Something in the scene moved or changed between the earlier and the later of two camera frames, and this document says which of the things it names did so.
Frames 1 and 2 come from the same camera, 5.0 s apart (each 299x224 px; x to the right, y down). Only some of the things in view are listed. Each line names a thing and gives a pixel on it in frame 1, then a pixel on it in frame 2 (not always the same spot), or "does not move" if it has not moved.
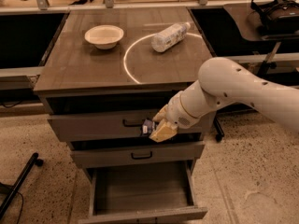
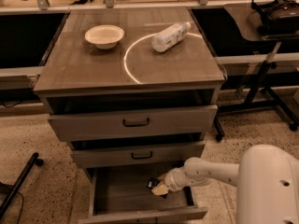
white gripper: x=177 y=113 to x=172 y=181
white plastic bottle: x=169 y=36 does not move
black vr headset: x=278 y=17 does not move
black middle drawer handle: x=147 y=157 does not move
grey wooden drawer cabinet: x=107 y=69 does not move
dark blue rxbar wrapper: x=148 y=127 to x=152 y=183
